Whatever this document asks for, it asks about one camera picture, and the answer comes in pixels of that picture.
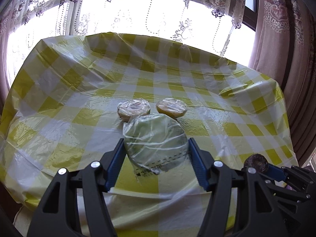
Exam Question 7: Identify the dark dried date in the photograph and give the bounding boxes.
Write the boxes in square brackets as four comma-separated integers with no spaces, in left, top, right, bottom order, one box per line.
[244,153,268,173]

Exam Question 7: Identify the green cabbage half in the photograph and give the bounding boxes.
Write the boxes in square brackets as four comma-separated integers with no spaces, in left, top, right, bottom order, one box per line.
[123,113,189,177]

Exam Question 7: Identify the yellow checkered plastic tablecloth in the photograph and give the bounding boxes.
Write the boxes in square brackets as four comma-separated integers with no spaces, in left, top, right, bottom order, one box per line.
[1,33,297,236]

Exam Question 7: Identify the brown drape curtain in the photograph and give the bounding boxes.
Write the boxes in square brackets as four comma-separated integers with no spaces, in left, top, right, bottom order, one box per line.
[250,0,315,165]

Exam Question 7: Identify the floral sheer curtain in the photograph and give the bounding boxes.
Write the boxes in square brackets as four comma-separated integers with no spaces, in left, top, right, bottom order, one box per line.
[0,0,260,85]

